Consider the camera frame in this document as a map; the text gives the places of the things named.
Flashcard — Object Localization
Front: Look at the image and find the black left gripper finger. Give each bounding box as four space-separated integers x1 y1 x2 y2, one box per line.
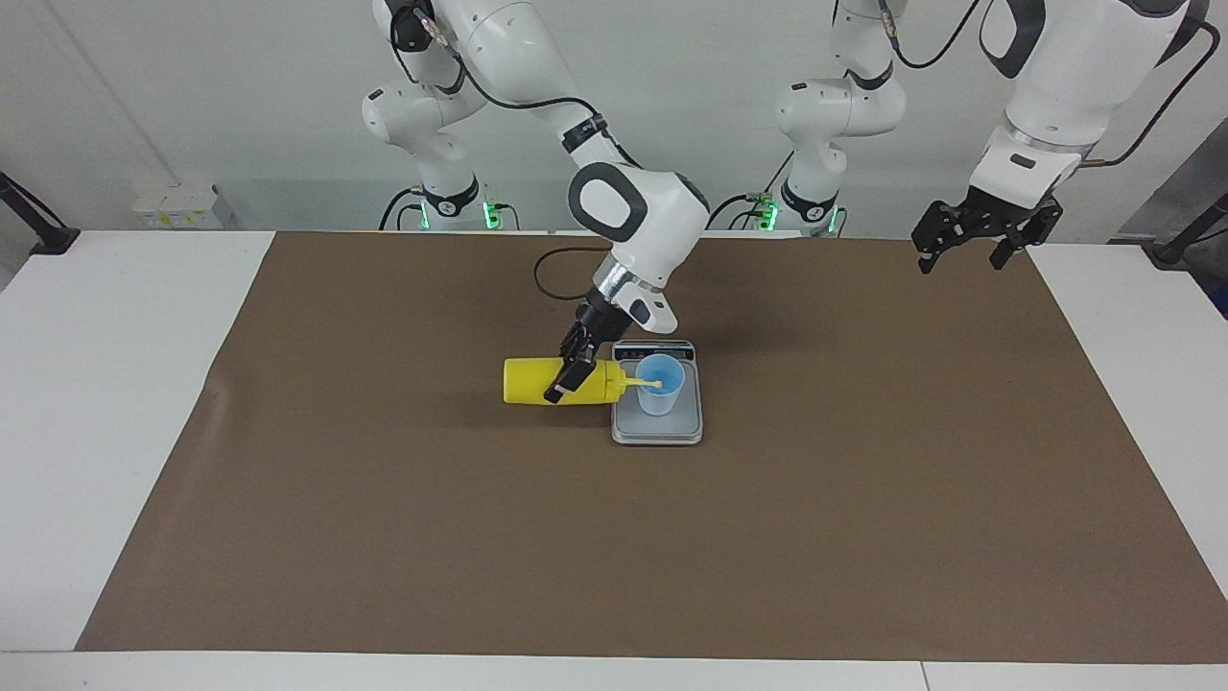
911 202 972 275
991 203 1064 271

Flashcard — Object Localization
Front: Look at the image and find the yellow squeeze bottle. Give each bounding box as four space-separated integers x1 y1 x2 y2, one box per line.
504 357 665 408

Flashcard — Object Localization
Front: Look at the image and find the light blue plastic cup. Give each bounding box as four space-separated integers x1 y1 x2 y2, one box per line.
637 354 686 417

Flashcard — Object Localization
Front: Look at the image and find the silver digital kitchen scale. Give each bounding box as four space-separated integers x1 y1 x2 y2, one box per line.
611 340 704 446

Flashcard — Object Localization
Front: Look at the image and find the black clamp stand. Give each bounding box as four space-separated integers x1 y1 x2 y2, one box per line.
1151 190 1228 267
0 171 81 256

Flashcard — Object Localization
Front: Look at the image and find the brown table mat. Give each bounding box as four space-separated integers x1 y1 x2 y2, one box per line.
75 230 1228 665

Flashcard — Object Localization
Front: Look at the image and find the black base cable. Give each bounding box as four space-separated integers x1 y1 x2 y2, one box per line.
381 192 521 232
703 152 799 232

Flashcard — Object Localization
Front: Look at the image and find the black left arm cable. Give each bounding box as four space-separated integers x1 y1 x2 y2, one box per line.
878 0 1222 172

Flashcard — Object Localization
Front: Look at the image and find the white wall socket strip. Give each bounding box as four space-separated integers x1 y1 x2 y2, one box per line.
132 182 224 229

